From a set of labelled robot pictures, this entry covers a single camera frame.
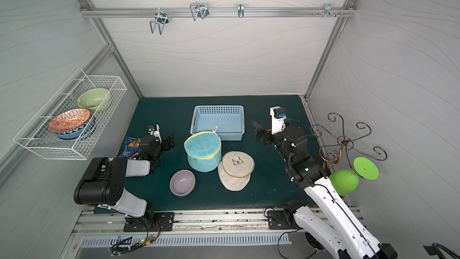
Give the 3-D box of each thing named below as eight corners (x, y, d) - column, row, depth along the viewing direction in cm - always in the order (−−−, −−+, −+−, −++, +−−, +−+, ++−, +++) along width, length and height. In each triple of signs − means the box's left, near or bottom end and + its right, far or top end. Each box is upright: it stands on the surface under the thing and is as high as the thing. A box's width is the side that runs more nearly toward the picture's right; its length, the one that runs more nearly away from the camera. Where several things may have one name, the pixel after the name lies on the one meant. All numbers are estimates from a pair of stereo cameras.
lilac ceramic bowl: (169, 197, 80) (166, 194, 77) (175, 173, 87) (172, 169, 84) (194, 197, 80) (192, 194, 77) (197, 173, 87) (196, 169, 84)
